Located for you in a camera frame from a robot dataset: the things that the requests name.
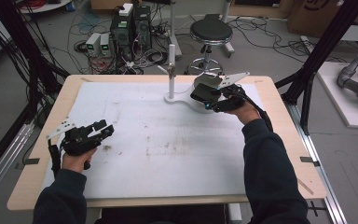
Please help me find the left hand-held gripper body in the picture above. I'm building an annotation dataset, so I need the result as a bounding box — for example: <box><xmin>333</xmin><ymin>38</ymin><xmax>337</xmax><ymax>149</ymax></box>
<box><xmin>46</xmin><ymin>119</ymin><xmax>107</xmax><ymax>157</ymax></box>

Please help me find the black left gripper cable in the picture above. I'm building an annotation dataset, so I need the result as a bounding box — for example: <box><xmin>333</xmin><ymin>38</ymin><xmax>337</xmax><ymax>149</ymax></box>
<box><xmin>47</xmin><ymin>139</ymin><xmax>62</xmax><ymax>179</ymax></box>

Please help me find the white table mat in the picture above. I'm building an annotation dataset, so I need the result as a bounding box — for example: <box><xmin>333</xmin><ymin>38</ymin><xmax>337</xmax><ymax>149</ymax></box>
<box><xmin>40</xmin><ymin>81</ymin><xmax>295</xmax><ymax>201</ymax></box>

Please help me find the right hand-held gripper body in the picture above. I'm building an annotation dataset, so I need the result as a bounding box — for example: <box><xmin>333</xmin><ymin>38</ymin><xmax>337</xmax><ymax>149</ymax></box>
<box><xmin>212</xmin><ymin>71</ymin><xmax>251</xmax><ymax>114</ymax></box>

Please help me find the white metal post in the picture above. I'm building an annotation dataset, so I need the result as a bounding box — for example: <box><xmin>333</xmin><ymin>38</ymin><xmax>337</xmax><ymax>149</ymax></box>
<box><xmin>221</xmin><ymin>0</ymin><xmax>236</xmax><ymax>59</ymax></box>
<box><xmin>167</xmin><ymin>0</ymin><xmax>183</xmax><ymax>59</ymax></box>

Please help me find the black computer tower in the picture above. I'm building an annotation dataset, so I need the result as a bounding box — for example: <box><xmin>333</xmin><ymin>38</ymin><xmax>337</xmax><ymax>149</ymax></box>
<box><xmin>132</xmin><ymin>5</ymin><xmax>153</xmax><ymax>51</ymax></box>
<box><xmin>109</xmin><ymin>11</ymin><xmax>135</xmax><ymax>63</ymax></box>

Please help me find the black frame post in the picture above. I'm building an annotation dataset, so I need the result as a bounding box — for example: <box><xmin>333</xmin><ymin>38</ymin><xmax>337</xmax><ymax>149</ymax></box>
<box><xmin>274</xmin><ymin>0</ymin><xmax>358</xmax><ymax>136</ymax></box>

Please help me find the brown cardboard box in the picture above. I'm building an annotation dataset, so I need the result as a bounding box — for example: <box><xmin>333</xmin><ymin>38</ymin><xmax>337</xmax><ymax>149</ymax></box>
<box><xmin>286</xmin><ymin>0</ymin><xmax>358</xmax><ymax>39</ymax></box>

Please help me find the black floor tape cross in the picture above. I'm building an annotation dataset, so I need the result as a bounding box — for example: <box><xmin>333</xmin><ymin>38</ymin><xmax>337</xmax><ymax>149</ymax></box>
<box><xmin>307</xmin><ymin>200</ymin><xmax>327</xmax><ymax>217</ymax></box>

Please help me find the black tape piece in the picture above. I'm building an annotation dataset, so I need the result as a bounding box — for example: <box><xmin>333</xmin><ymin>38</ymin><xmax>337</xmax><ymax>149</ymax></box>
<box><xmin>22</xmin><ymin>157</ymin><xmax>41</xmax><ymax>166</ymax></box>
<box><xmin>299</xmin><ymin>156</ymin><xmax>322</xmax><ymax>168</ymax></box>

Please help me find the white platform board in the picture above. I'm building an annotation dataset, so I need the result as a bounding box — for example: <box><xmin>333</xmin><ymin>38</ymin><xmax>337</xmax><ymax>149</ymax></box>
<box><xmin>316</xmin><ymin>61</ymin><xmax>358</xmax><ymax>131</ymax></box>

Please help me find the person's right hand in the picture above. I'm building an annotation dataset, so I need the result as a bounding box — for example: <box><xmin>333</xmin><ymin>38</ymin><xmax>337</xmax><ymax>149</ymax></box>
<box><xmin>226</xmin><ymin>100</ymin><xmax>262</xmax><ymax>126</ymax></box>

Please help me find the thin wooden stick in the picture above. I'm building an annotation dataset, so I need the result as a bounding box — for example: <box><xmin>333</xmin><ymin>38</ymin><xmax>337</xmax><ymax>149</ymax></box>
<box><xmin>297</xmin><ymin>178</ymin><xmax>314</xmax><ymax>196</ymax></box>

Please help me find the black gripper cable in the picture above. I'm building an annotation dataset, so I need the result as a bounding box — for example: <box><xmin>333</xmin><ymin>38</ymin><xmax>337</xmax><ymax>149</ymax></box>
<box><xmin>238</xmin><ymin>91</ymin><xmax>275</xmax><ymax>133</ymax></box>
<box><xmin>47</xmin><ymin>139</ymin><xmax>62</xmax><ymax>179</ymax></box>

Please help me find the black frame with cables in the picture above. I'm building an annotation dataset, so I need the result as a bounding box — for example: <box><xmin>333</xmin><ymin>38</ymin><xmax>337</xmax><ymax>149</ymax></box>
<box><xmin>0</xmin><ymin>0</ymin><xmax>72</xmax><ymax>185</ymax></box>

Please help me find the tangle of floor cables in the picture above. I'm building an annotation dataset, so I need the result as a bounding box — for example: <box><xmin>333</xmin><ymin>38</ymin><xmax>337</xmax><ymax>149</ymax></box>
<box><xmin>68</xmin><ymin>6</ymin><xmax>172</xmax><ymax>76</ymax></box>

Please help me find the grey power supply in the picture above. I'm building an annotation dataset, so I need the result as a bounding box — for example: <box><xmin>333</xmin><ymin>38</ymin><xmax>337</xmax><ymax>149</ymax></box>
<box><xmin>85</xmin><ymin>32</ymin><xmax>103</xmax><ymax>58</ymax></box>
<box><xmin>99</xmin><ymin>33</ymin><xmax>113</xmax><ymax>58</ymax></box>

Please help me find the white stand with pole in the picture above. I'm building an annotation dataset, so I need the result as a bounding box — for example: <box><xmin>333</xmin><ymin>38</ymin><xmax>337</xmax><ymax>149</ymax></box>
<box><xmin>157</xmin><ymin>43</ymin><xmax>226</xmax><ymax>115</ymax></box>

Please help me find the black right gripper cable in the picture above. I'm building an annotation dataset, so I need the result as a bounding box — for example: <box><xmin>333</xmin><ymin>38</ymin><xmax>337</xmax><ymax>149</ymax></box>
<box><xmin>238</xmin><ymin>91</ymin><xmax>275</xmax><ymax>133</ymax></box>

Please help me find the person's left hand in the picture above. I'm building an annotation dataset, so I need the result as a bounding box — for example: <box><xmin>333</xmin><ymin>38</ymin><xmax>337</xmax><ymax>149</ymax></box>
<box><xmin>61</xmin><ymin>147</ymin><xmax>98</xmax><ymax>175</ymax></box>

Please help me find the aluminium rail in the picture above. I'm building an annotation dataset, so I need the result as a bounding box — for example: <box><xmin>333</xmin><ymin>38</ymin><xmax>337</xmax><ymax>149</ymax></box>
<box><xmin>286</xmin><ymin>102</ymin><xmax>348</xmax><ymax>224</ymax></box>
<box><xmin>0</xmin><ymin>122</ymin><xmax>35</xmax><ymax>207</ymax></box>

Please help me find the black round stool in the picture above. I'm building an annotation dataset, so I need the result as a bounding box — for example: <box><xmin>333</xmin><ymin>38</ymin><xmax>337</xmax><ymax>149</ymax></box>
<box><xmin>185</xmin><ymin>13</ymin><xmax>234</xmax><ymax>76</ymax></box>

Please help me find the white box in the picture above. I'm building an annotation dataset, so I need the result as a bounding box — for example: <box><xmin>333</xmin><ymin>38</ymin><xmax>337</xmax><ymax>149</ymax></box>
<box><xmin>117</xmin><ymin>2</ymin><xmax>134</xmax><ymax>18</ymax></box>

